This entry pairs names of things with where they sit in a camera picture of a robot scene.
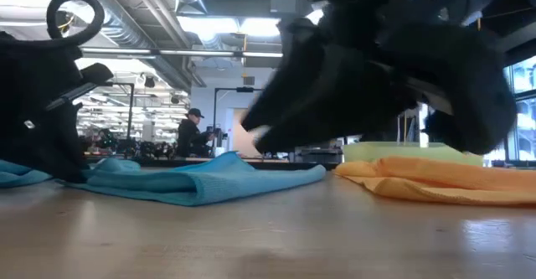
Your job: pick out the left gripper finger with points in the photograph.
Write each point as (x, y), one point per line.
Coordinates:
(42, 141)

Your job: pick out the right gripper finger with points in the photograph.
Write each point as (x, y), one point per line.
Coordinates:
(276, 107)
(289, 134)

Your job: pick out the orange microfiber towel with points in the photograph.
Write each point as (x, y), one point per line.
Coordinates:
(439, 178)

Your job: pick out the beige door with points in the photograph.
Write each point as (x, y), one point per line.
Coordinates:
(239, 141)

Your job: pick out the yellow plastic tray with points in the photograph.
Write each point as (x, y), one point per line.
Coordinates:
(377, 151)

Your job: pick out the person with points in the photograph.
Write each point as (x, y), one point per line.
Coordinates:
(190, 138)

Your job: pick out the linear ceiling light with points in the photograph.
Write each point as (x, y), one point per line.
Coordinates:
(188, 53)

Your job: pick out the grey ceiling box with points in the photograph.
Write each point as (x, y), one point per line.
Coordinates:
(284, 0)

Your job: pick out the window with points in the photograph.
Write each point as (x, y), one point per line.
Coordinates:
(525, 115)

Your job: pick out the black aluminium table frame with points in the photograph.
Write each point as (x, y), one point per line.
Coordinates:
(272, 166)

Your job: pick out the black gantry frame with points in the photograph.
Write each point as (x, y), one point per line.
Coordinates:
(245, 89)
(131, 111)

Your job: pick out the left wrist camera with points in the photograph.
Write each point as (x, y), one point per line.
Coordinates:
(96, 74)

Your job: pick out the silver ventilation duct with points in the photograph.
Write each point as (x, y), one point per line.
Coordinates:
(125, 23)

